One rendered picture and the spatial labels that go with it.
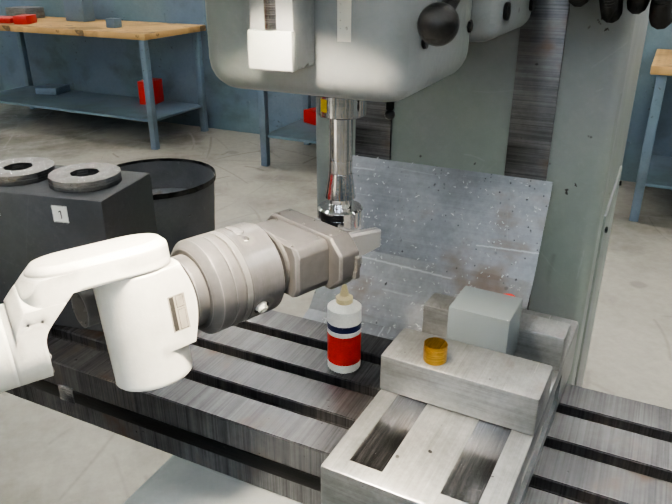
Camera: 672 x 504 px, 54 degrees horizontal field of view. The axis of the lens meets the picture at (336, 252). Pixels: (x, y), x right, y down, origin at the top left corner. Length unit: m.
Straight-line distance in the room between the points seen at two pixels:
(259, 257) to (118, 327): 0.13
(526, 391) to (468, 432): 0.06
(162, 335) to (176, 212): 1.99
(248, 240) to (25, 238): 0.41
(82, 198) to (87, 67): 6.08
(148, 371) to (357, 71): 0.29
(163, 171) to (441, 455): 2.46
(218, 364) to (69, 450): 1.53
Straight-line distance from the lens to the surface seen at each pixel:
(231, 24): 0.60
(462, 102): 1.01
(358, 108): 0.64
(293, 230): 0.65
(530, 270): 0.99
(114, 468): 2.22
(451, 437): 0.61
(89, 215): 0.86
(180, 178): 2.93
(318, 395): 0.77
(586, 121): 0.98
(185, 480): 0.80
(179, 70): 6.20
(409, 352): 0.65
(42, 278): 0.54
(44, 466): 2.30
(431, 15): 0.49
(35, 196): 0.90
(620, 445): 0.76
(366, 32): 0.54
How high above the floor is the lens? 1.42
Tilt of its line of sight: 24 degrees down
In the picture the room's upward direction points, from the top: straight up
